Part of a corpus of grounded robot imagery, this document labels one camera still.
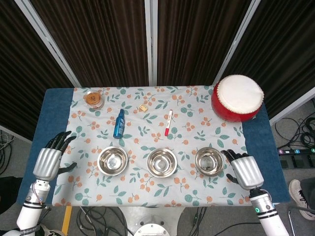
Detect red white marker pen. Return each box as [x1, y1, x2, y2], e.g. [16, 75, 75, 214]
[164, 109, 174, 137]

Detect red drum with white skin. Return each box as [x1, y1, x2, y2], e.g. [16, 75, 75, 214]
[211, 75, 265, 123]

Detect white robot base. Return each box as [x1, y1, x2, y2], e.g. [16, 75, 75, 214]
[117, 206, 188, 236]

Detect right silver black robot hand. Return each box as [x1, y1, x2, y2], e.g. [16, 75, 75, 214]
[220, 149, 265, 191]

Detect blue table cover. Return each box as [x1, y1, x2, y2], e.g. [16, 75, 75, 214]
[17, 88, 291, 205]

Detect black floor cable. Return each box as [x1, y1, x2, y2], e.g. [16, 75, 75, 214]
[75, 206, 135, 236]
[274, 115, 315, 148]

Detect shiny metal bowl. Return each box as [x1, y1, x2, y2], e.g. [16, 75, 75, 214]
[96, 146, 129, 177]
[146, 147, 178, 178]
[194, 147, 225, 177]

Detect yellow strip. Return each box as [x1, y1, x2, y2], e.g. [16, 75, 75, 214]
[61, 206, 73, 235]

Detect blue spray bottle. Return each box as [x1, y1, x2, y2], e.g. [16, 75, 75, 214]
[112, 108, 126, 139]

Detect white partition frame post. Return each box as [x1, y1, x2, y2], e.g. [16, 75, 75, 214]
[144, 0, 158, 87]
[15, 0, 82, 87]
[213, 0, 263, 85]

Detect white sneaker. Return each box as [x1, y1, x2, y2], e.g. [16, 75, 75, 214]
[288, 179, 315, 221]

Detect clear jar of orange snacks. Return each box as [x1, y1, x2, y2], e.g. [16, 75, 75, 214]
[83, 89, 104, 110]

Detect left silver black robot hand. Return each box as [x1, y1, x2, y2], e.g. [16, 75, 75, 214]
[32, 131, 77, 181]

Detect floral printed tablecloth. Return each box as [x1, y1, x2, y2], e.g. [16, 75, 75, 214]
[51, 85, 252, 207]

